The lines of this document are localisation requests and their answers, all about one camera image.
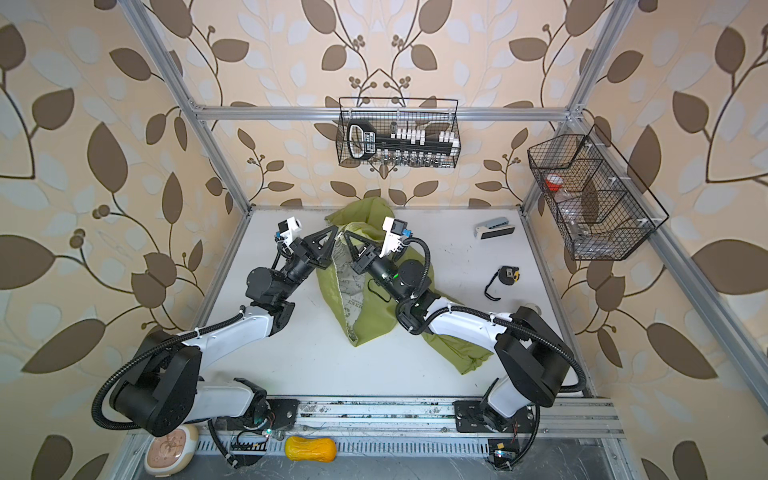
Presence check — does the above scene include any round beige dish on floor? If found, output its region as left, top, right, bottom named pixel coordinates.
left=143, top=425, right=200, bottom=478

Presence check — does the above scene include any black tape measure with strap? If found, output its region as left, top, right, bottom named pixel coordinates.
left=483, top=265, right=521, bottom=302

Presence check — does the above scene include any black wire basket back wall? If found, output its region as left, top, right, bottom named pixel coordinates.
left=334, top=95, right=462, bottom=169

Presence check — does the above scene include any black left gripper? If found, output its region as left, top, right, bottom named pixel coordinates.
left=274, top=227, right=333, bottom=305

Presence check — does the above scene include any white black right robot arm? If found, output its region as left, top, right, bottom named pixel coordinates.
left=343, top=232, right=587, bottom=433

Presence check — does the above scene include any black wire basket wall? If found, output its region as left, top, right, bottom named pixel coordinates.
left=334, top=95, right=462, bottom=169
left=527, top=125, right=669, bottom=261

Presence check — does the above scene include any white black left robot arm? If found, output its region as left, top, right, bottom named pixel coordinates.
left=91, top=218, right=338, bottom=437

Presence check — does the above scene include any light blue white stapler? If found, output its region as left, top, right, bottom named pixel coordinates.
left=474, top=217, right=515, bottom=240

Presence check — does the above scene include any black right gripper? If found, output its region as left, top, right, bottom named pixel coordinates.
left=347, top=232, right=407, bottom=308

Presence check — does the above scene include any red capped bottle in basket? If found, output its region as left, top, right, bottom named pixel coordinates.
left=545, top=173, right=564, bottom=193

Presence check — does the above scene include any aluminium frame strut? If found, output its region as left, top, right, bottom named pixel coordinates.
left=118, top=0, right=251, bottom=216

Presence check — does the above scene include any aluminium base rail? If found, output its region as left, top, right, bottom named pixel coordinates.
left=215, top=396, right=626, bottom=458

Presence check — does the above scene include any green zip-up hooded jacket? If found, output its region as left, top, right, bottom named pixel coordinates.
left=317, top=197, right=492, bottom=375

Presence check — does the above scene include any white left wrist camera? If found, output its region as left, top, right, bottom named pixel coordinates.
left=275, top=217, right=302, bottom=247

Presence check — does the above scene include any black wire basket right wall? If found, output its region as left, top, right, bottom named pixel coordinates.
left=527, top=125, right=669, bottom=261

